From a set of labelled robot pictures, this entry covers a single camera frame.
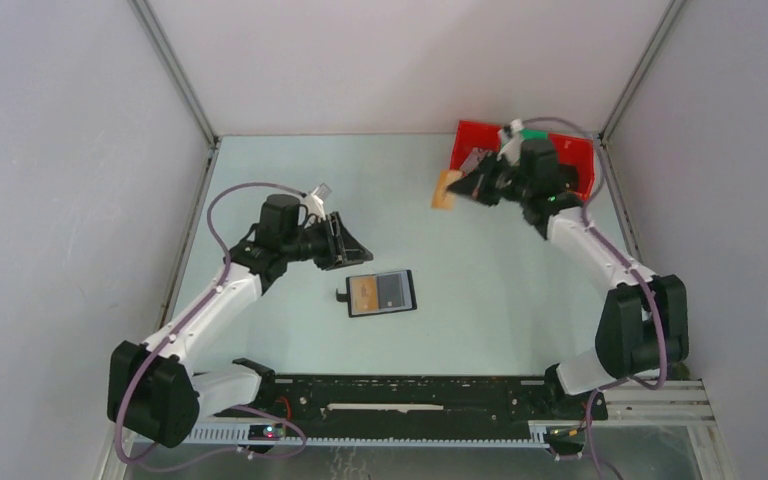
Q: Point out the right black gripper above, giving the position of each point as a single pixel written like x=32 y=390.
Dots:
x=478 y=183

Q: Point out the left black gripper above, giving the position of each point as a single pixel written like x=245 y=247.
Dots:
x=341 y=249

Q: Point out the orange card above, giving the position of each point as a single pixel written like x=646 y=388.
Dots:
x=442 y=199
x=363 y=294

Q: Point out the black leather card holder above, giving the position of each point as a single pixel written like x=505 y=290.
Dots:
x=343 y=296

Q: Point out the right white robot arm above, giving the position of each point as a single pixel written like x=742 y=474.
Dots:
x=644 y=319

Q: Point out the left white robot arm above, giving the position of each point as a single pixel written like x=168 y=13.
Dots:
x=154 y=389

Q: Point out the silver card in bin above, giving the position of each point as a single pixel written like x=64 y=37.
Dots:
x=473 y=159

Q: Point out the left red bin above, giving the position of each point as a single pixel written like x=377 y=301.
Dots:
x=473 y=134

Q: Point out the red bin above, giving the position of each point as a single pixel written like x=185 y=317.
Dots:
x=473 y=134
x=576 y=162

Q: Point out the green bin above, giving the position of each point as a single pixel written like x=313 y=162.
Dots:
x=529 y=135

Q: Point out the right red bin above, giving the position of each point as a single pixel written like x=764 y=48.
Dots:
x=576 y=162

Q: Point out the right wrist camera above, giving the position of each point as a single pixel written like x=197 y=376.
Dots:
x=511 y=138

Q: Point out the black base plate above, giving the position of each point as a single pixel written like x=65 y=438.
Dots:
x=376 y=420

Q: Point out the grey cable duct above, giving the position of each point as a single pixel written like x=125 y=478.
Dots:
x=269 y=434

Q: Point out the aluminium frame rail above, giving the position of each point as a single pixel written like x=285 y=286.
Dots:
x=656 y=404

